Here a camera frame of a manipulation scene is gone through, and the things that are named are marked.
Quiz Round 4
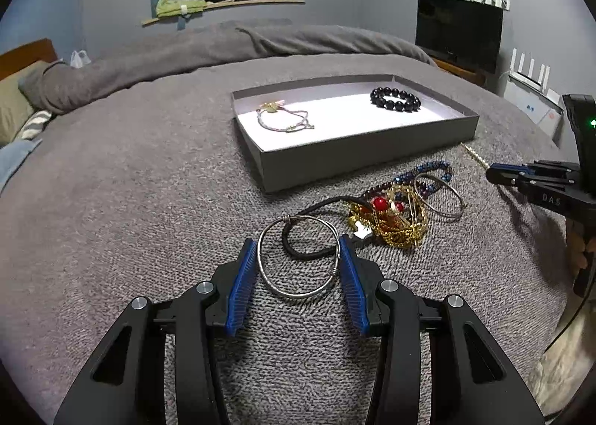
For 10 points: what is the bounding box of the black hair tie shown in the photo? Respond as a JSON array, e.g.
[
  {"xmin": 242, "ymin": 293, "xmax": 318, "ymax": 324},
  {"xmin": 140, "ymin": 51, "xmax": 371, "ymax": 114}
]
[{"xmin": 282, "ymin": 196, "xmax": 373, "ymax": 262}]

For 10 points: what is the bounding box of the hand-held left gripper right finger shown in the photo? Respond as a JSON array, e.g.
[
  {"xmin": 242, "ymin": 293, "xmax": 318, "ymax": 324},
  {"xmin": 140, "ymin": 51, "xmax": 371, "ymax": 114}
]
[{"xmin": 338, "ymin": 234, "xmax": 545, "ymax": 425}]

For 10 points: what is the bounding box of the black monitor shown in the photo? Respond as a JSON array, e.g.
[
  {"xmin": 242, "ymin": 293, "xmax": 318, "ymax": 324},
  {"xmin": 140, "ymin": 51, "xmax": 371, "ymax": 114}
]
[{"xmin": 416, "ymin": 0, "xmax": 504, "ymax": 74}]

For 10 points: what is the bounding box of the gold ornament with red beads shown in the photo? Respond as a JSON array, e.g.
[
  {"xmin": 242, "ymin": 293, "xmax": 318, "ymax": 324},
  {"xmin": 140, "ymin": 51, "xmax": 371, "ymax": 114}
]
[{"xmin": 347, "ymin": 185, "xmax": 431, "ymax": 249}]

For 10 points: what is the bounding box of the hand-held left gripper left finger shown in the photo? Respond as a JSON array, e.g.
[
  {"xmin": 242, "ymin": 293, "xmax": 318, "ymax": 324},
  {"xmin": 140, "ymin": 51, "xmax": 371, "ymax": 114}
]
[{"xmin": 53, "ymin": 239, "xmax": 259, "ymax": 425}]

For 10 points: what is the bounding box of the thin silver bangle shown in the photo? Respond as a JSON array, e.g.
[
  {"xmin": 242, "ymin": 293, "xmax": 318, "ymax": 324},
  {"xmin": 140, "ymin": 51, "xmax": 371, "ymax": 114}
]
[{"xmin": 413, "ymin": 173, "xmax": 467, "ymax": 222}]

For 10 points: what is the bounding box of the large silver bangle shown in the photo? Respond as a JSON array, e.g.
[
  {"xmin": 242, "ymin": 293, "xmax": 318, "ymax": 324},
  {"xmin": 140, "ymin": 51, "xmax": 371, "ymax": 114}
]
[{"xmin": 257, "ymin": 216, "xmax": 343, "ymax": 300}]

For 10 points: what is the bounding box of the wooden stand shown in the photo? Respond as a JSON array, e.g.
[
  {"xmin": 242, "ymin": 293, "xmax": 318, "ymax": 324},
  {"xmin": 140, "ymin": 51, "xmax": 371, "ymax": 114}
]
[{"xmin": 433, "ymin": 58, "xmax": 487, "ymax": 85}]

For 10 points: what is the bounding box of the grey knit bed cover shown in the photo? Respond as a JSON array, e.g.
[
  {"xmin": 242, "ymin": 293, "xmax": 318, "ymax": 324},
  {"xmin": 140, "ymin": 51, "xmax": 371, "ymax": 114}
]
[{"xmin": 0, "ymin": 52, "xmax": 573, "ymax": 425}]

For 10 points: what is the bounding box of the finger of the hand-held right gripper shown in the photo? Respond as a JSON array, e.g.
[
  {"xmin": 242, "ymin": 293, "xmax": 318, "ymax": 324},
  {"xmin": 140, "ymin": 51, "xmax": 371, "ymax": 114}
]
[
  {"xmin": 485, "ymin": 161, "xmax": 580, "ymax": 183},
  {"xmin": 500, "ymin": 173, "xmax": 583, "ymax": 190}
]

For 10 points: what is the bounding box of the wooden window sill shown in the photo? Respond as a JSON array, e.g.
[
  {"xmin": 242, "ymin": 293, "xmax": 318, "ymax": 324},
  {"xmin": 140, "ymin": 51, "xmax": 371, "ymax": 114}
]
[{"xmin": 141, "ymin": 0, "xmax": 305, "ymax": 27}]

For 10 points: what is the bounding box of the blue bead bracelet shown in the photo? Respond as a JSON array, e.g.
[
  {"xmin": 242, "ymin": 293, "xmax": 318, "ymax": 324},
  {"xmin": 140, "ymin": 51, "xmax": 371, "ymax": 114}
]
[{"xmin": 393, "ymin": 159, "xmax": 453, "ymax": 186}]

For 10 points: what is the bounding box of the green cloth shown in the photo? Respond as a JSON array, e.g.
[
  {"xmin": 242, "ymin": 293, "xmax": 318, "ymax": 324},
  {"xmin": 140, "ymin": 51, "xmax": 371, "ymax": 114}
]
[{"xmin": 156, "ymin": 0, "xmax": 208, "ymax": 18}]

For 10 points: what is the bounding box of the white appliance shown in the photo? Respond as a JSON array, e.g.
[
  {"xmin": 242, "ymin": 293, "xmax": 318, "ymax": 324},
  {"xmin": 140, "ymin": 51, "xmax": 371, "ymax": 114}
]
[{"xmin": 505, "ymin": 80, "xmax": 564, "ymax": 139}]

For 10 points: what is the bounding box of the person's right hand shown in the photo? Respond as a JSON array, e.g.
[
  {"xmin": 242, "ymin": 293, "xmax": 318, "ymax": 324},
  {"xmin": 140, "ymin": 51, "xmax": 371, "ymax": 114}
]
[{"xmin": 569, "ymin": 232, "xmax": 596, "ymax": 277}]

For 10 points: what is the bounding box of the grey cardboard box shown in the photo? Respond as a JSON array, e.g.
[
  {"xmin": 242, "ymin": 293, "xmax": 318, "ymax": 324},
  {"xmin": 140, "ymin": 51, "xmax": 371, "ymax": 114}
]
[{"xmin": 231, "ymin": 75, "xmax": 480, "ymax": 194}]

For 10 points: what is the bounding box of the blue cloth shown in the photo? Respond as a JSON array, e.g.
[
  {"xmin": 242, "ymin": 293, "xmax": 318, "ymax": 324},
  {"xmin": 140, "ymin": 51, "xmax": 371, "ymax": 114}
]
[{"xmin": 0, "ymin": 138, "xmax": 42, "ymax": 195}]

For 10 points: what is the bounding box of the striped pillow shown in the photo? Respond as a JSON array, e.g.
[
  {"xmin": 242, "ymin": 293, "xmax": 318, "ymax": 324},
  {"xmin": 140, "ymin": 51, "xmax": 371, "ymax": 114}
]
[{"xmin": 12, "ymin": 109, "xmax": 53, "ymax": 142}]

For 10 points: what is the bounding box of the person's right forearm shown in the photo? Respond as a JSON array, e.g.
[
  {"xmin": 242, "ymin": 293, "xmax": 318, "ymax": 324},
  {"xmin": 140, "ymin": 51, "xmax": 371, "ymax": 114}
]
[{"xmin": 528, "ymin": 308, "xmax": 596, "ymax": 419}]

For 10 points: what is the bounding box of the white router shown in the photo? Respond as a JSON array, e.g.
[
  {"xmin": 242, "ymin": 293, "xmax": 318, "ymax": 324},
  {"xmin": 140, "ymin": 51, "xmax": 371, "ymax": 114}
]
[{"xmin": 508, "ymin": 47, "xmax": 564, "ymax": 104}]

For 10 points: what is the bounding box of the olive pillow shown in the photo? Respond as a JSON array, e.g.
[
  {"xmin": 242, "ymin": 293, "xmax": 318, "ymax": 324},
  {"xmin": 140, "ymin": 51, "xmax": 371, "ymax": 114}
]
[{"xmin": 0, "ymin": 60, "xmax": 50, "ymax": 146}]

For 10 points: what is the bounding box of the grey folded duvet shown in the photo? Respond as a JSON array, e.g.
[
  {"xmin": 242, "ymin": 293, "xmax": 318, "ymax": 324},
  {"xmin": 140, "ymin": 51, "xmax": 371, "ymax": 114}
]
[{"xmin": 19, "ymin": 19, "xmax": 438, "ymax": 116}]

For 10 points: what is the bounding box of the dark braided bracelet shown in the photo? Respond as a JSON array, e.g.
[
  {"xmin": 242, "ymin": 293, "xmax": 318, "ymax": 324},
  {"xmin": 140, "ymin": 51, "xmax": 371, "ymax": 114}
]
[{"xmin": 361, "ymin": 180, "xmax": 438, "ymax": 202}]

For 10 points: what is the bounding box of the black bead bracelet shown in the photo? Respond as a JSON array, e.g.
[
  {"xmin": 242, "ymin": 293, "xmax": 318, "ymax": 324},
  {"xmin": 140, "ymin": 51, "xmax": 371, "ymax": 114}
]
[{"xmin": 370, "ymin": 86, "xmax": 422, "ymax": 113}]

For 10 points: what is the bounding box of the wooden headboard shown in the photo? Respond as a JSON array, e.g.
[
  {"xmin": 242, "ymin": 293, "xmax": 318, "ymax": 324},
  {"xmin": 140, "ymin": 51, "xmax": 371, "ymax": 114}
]
[{"xmin": 0, "ymin": 38, "xmax": 59, "ymax": 81}]

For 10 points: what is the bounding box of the braided cord bracelet with flower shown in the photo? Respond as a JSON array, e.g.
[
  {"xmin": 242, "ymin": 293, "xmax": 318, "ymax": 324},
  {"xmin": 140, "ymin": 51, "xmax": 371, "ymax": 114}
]
[{"xmin": 255, "ymin": 100, "xmax": 316, "ymax": 133}]

